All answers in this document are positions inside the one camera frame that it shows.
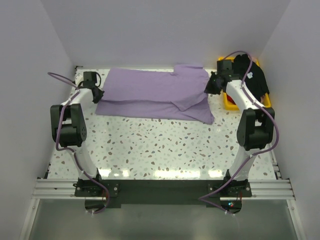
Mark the purple t-shirt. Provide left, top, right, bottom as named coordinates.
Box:
left=95, top=64, right=214, bottom=125

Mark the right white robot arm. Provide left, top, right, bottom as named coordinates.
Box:
left=204, top=59, right=275, bottom=197

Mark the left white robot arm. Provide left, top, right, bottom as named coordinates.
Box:
left=47, top=71, right=104, bottom=196

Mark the red garment in bin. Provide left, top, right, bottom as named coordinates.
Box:
left=226, top=94, right=236, bottom=105

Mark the yellow plastic bin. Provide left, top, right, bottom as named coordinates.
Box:
left=217, top=56, right=272, bottom=111

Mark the black t-shirt in bin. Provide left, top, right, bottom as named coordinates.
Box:
left=232, top=54, right=270, bottom=102

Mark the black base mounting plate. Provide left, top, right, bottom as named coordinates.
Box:
left=73, top=179, right=252, bottom=210

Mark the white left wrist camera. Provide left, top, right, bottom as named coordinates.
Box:
left=74, top=74, right=84, bottom=87

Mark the aluminium frame rail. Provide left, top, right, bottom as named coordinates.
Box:
left=31, top=179, right=295, bottom=200

